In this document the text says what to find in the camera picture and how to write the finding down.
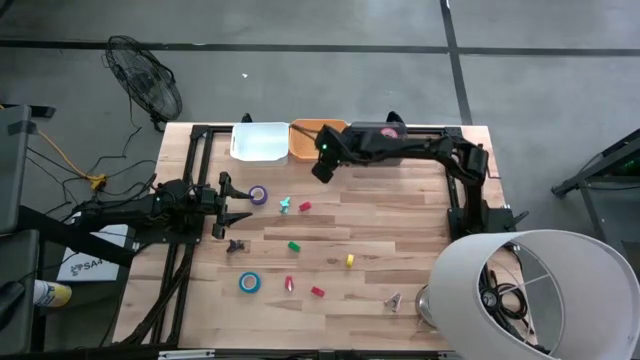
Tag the green stapler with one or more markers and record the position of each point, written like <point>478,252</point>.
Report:
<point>294,246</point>

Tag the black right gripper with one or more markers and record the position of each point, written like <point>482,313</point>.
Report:
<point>325,167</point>

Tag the white plastic bin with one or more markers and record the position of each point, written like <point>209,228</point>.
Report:
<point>260,142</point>

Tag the orange plastic bin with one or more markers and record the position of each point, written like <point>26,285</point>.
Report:
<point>302,145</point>

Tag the grey staple remover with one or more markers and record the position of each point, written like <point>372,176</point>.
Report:
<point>395,302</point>

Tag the blue tape roll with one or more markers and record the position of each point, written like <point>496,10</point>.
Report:
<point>249,290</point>

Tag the black floor fan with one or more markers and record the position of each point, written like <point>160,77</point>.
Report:
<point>145,80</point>

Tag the black metal stand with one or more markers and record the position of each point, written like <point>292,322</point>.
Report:
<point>590,170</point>

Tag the dark grey cabinet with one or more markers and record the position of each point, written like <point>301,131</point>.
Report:
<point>12,170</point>

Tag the black clamp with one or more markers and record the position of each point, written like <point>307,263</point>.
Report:
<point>395,117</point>
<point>246,118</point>

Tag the black aluminium table frame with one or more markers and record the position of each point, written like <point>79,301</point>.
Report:
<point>196,131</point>

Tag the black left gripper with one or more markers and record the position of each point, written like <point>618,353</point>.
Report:
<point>220,205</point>

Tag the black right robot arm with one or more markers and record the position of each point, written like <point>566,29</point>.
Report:
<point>400,145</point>

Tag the black diagonal beam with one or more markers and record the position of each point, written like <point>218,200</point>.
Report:
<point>75,237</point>

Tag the purple tape roll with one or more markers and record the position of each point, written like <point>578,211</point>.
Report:
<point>258,202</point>

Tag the silver lamp base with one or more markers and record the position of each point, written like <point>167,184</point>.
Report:
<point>424,305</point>

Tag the white lamp shade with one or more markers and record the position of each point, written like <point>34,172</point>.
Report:
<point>460,300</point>

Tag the yellow spray can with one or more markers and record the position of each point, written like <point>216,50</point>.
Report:
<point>52,294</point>

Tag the teal staple remover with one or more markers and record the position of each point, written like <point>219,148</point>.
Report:
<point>285,204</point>

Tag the white printed cardboard box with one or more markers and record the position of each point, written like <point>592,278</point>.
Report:
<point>95,260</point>

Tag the yellow stapler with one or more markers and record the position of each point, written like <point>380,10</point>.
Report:
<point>350,260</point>

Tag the dark grey chair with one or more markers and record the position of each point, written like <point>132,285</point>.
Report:
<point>17,290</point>

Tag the red stapler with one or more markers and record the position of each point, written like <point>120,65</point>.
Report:
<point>305,206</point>
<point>289,284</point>
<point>317,291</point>

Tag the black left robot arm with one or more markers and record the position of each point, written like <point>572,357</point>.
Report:
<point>130,207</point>

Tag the silver metal bracket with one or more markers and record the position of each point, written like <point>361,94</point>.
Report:
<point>186,354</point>

